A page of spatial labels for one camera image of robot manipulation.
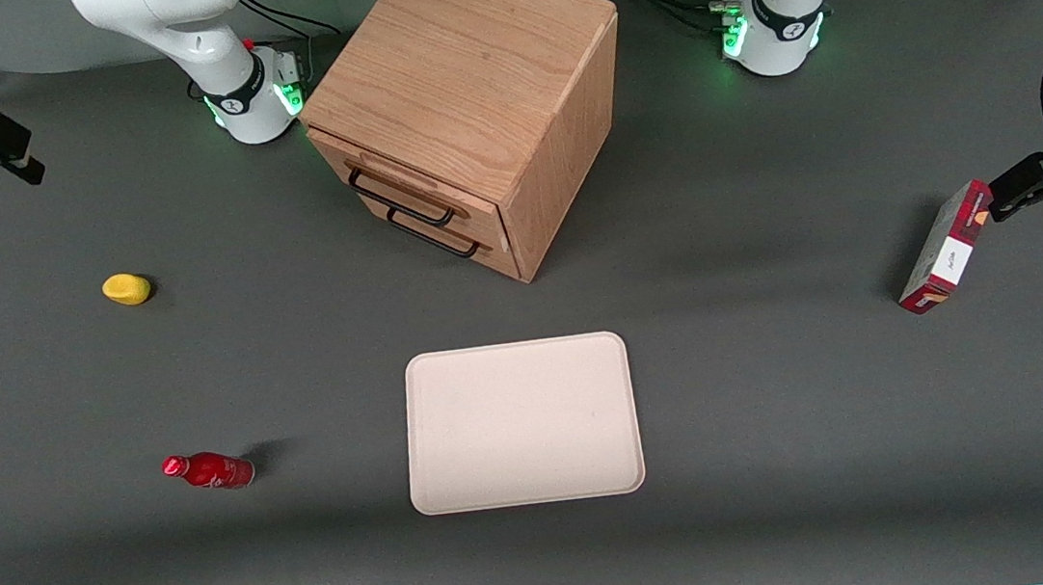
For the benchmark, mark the yellow lemon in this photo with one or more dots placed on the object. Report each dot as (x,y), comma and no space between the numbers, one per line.
(126,288)

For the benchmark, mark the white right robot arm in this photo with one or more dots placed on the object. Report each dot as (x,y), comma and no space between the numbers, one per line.
(205,45)

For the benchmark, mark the red and white carton box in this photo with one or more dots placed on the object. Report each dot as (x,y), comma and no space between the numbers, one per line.
(944,258)

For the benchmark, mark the wooden cabinet body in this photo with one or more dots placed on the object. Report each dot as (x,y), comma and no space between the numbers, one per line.
(470,75)

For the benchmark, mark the wooden drawer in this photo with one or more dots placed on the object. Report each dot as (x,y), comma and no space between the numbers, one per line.
(504,260)
(474,212)

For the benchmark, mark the red bottle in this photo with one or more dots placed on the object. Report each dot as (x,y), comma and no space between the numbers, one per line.
(216,471)

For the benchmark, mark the beige rectangular tray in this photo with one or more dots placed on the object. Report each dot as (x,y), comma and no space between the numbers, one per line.
(521,423)

